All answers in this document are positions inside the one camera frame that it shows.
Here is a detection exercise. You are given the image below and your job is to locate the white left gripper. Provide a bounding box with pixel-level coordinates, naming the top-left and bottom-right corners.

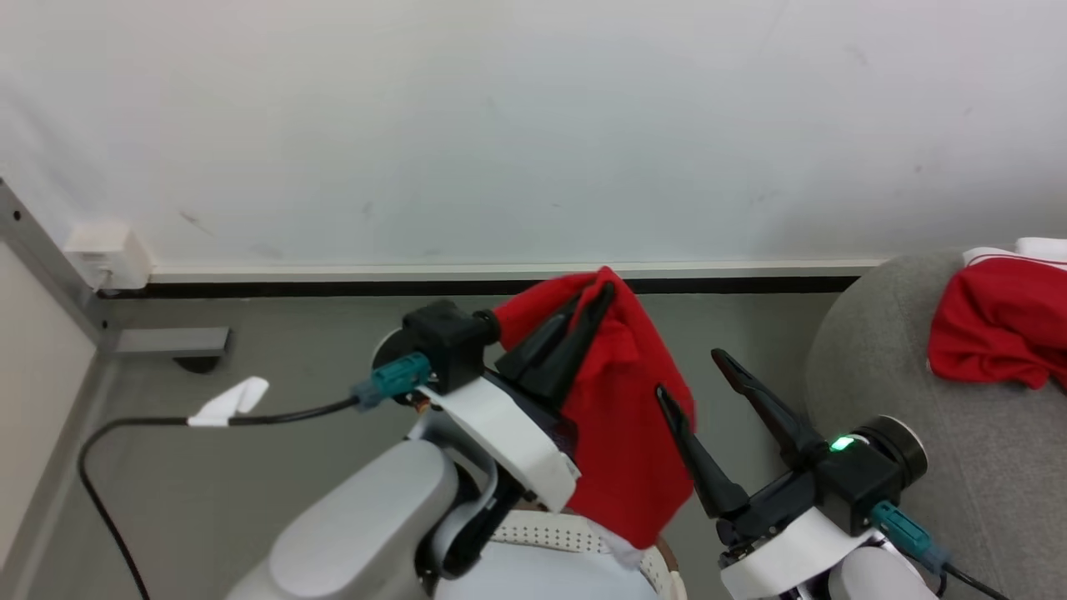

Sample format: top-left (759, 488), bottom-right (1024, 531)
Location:
top-left (415, 282), bottom-right (618, 513)

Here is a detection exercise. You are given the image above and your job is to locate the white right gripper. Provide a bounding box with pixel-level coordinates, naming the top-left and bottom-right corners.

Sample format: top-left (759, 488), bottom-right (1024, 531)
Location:
top-left (654, 348), bottom-right (878, 600)

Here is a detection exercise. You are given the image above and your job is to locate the plain red garment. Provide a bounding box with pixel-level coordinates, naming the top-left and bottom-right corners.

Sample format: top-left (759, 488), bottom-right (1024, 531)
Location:
top-left (492, 266), bottom-right (698, 553)

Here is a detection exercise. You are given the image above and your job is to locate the red garment with white stripes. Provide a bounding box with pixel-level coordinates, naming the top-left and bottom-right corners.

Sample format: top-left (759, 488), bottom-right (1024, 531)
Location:
top-left (927, 237), bottom-right (1067, 394)

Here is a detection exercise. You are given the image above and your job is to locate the grey fabric sofa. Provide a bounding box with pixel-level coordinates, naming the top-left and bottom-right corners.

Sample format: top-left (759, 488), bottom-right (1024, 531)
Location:
top-left (804, 248), bottom-right (1067, 600)

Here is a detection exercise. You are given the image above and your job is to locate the white and black baseboard strip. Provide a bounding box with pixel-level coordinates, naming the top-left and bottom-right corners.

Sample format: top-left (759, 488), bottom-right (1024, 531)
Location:
top-left (98, 260), bottom-right (886, 300)

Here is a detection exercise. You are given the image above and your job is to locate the white perforated laundry basket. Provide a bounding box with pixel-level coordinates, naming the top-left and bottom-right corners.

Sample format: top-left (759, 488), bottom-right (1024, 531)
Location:
top-left (432, 508), bottom-right (689, 600)

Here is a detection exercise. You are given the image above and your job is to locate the grey aluminium foot bar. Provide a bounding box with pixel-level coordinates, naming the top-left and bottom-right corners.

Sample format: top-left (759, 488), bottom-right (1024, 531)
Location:
top-left (107, 327), bottom-right (231, 358)

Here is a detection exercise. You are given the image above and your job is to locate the teal left cable connector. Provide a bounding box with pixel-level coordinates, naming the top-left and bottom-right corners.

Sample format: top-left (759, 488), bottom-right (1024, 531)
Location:
top-left (351, 352), bottom-right (433, 411)

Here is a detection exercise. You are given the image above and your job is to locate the teal cable connector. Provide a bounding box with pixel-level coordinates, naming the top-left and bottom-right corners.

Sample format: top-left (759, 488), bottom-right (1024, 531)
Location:
top-left (351, 352), bottom-right (433, 411)
top-left (870, 500), bottom-right (949, 574)

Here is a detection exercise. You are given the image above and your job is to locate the teal right cable connector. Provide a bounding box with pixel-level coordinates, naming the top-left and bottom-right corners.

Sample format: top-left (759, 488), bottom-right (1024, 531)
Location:
top-left (870, 500), bottom-right (949, 574)

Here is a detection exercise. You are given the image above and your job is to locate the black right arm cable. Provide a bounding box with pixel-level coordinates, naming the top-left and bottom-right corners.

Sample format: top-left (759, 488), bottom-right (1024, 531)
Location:
top-left (940, 562), bottom-right (1011, 600)

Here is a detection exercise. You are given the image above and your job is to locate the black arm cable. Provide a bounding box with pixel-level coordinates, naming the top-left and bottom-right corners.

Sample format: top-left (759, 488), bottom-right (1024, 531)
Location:
top-left (940, 562), bottom-right (1011, 600)
top-left (78, 397), bottom-right (361, 600)

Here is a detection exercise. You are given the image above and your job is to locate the white cable label tag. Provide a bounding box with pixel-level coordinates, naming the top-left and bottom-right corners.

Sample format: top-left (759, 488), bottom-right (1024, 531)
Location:
top-left (187, 376), bottom-right (271, 428)

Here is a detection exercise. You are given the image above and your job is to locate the white wall socket box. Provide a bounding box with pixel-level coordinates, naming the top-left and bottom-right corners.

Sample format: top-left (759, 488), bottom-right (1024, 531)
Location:
top-left (63, 222), bottom-right (153, 292)

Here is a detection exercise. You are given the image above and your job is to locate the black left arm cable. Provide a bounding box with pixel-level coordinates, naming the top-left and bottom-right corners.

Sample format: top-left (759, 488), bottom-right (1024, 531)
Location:
top-left (78, 397), bottom-right (361, 600)

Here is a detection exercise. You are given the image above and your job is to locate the grey aluminium frame post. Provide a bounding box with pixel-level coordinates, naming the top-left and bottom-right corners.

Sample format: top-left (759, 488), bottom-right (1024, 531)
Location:
top-left (0, 178), bottom-right (115, 357)

